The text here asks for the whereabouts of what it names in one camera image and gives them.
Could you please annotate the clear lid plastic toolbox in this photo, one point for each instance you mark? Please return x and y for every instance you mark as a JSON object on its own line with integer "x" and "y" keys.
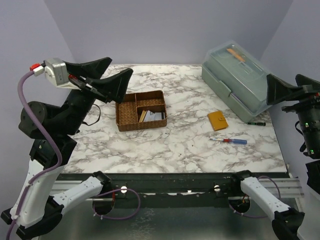
{"x": 242, "y": 86}

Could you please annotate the aluminium rail frame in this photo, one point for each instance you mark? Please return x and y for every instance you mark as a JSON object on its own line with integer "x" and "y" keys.
{"x": 290, "y": 188}

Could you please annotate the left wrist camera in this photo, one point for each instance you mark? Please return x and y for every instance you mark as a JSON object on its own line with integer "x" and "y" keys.
{"x": 55, "y": 71}

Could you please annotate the red blue screwdriver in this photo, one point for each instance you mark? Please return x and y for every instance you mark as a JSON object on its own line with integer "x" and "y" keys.
{"x": 230, "y": 140}

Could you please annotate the yellow leather card holder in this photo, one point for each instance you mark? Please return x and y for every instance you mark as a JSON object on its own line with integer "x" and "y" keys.
{"x": 217, "y": 120}

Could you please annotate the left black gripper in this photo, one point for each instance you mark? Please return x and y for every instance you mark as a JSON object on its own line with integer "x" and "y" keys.
{"x": 113, "y": 87}

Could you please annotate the orange tool inside toolbox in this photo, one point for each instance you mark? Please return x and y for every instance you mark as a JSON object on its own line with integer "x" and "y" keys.
{"x": 235, "y": 54}

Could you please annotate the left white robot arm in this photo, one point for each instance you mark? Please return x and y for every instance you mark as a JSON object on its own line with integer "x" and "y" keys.
{"x": 37, "y": 211}

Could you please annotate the small black green screwdriver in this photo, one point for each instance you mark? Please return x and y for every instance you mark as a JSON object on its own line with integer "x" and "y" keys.
{"x": 254, "y": 123}

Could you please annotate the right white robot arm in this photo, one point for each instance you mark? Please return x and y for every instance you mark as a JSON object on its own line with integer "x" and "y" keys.
{"x": 287, "y": 222}

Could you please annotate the brown woven basket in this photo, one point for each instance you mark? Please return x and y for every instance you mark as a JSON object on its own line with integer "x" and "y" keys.
{"x": 129, "y": 111}

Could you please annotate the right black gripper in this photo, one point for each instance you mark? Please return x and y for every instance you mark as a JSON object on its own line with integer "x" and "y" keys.
{"x": 276, "y": 89}

